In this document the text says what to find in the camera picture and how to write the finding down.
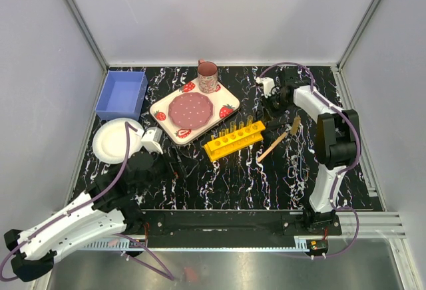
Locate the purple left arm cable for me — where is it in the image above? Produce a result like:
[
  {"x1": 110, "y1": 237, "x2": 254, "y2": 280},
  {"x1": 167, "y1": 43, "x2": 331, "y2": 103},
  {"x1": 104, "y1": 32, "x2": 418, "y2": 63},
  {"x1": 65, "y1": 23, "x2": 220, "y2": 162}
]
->
[{"x1": 0, "y1": 121, "x2": 175, "y2": 281}]

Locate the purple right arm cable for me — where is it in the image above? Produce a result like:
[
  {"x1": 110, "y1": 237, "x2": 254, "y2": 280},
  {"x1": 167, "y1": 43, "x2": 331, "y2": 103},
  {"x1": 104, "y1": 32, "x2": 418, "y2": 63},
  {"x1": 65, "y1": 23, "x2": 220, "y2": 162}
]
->
[{"x1": 258, "y1": 62, "x2": 362, "y2": 259}]

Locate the white paper plate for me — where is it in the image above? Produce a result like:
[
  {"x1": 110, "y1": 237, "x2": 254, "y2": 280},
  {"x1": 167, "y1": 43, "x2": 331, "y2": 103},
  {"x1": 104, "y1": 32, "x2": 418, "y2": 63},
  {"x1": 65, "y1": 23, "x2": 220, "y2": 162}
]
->
[{"x1": 92, "y1": 118, "x2": 144, "y2": 164}]

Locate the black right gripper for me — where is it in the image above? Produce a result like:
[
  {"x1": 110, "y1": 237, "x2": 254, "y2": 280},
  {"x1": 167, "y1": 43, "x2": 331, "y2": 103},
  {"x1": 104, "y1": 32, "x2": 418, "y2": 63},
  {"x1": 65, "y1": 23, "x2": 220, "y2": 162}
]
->
[{"x1": 258, "y1": 91, "x2": 291, "y2": 124}]

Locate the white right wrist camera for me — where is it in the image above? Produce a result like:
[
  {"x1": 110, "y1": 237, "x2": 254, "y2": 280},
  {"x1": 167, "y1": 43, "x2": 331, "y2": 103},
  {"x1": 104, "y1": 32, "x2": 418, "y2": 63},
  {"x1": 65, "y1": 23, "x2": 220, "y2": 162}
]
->
[{"x1": 256, "y1": 77, "x2": 277, "y2": 98}]

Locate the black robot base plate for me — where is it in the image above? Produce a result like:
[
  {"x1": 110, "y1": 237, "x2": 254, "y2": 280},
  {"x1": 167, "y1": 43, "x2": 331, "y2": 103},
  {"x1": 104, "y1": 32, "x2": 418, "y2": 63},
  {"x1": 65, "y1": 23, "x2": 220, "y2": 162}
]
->
[{"x1": 126, "y1": 210, "x2": 342, "y2": 245}]

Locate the test tube brush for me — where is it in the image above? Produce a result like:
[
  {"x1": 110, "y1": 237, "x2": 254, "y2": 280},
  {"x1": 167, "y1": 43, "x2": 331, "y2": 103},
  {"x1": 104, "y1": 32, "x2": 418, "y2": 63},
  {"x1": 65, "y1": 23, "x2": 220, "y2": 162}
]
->
[{"x1": 288, "y1": 115, "x2": 301, "y2": 144}]

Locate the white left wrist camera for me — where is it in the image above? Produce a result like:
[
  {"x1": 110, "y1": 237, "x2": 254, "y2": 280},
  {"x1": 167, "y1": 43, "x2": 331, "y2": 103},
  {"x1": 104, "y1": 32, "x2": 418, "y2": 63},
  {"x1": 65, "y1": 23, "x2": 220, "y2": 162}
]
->
[{"x1": 141, "y1": 127, "x2": 164, "y2": 154}]

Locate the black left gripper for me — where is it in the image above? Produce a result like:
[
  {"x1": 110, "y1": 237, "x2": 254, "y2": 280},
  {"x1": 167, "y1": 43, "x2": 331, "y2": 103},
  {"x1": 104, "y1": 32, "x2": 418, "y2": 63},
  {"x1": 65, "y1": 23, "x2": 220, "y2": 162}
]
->
[{"x1": 132, "y1": 144, "x2": 198, "y2": 195}]

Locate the white slotted cable duct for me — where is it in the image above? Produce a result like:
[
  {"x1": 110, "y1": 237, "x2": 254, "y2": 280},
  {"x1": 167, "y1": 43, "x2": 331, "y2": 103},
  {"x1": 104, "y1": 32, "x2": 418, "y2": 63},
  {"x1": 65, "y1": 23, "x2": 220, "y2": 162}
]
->
[{"x1": 81, "y1": 237, "x2": 308, "y2": 253}]

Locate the yellow plastic test tube rack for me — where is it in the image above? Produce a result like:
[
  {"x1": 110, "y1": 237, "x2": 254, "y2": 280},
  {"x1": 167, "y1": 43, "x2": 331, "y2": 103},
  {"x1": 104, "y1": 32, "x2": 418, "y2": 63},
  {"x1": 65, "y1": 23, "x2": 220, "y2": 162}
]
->
[{"x1": 203, "y1": 121, "x2": 266, "y2": 162}]

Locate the pink polka dot plate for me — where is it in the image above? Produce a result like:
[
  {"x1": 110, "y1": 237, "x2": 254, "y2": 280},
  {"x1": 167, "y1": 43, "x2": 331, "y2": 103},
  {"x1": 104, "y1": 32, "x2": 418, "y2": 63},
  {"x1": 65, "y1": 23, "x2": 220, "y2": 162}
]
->
[{"x1": 168, "y1": 92, "x2": 214, "y2": 130}]

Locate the pink patterned mug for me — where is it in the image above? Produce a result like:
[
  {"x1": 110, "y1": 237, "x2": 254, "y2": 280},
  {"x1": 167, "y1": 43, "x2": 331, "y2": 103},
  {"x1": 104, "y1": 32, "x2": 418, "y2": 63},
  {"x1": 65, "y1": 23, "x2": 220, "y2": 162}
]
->
[{"x1": 197, "y1": 59, "x2": 218, "y2": 94}]

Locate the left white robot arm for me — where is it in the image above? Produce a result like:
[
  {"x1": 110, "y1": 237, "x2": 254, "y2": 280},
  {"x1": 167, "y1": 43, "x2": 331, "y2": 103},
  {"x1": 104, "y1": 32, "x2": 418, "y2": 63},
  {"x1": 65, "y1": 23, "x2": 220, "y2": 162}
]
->
[{"x1": 1, "y1": 148, "x2": 199, "y2": 282}]

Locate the white strawberry serving tray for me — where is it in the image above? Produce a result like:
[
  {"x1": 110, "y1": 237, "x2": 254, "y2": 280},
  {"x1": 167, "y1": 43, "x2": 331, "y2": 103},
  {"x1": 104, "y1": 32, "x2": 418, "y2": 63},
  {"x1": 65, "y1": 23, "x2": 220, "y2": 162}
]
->
[{"x1": 149, "y1": 78, "x2": 240, "y2": 146}]

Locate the blue plastic bin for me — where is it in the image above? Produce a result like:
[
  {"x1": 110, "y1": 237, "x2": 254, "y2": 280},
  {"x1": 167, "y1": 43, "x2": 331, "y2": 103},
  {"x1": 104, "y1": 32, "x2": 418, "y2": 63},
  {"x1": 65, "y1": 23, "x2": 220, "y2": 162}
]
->
[{"x1": 95, "y1": 71, "x2": 148, "y2": 121}]

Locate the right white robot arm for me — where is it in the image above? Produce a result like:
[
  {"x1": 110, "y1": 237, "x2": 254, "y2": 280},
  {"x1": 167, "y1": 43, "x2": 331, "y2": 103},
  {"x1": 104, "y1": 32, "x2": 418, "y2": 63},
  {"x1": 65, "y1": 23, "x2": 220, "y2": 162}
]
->
[{"x1": 256, "y1": 73, "x2": 361, "y2": 235}]

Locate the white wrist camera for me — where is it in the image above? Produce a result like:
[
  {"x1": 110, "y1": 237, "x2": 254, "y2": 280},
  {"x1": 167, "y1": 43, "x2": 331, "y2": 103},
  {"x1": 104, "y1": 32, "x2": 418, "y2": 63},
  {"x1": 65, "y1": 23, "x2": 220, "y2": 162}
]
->
[
  {"x1": 256, "y1": 77, "x2": 277, "y2": 98},
  {"x1": 141, "y1": 127, "x2": 164, "y2": 154}
]

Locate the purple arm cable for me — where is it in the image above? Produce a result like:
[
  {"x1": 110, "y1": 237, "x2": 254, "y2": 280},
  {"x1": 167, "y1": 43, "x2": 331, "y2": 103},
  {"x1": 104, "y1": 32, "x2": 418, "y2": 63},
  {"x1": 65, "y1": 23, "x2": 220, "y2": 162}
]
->
[
  {"x1": 258, "y1": 62, "x2": 362, "y2": 259},
  {"x1": 0, "y1": 121, "x2": 175, "y2": 281}
]

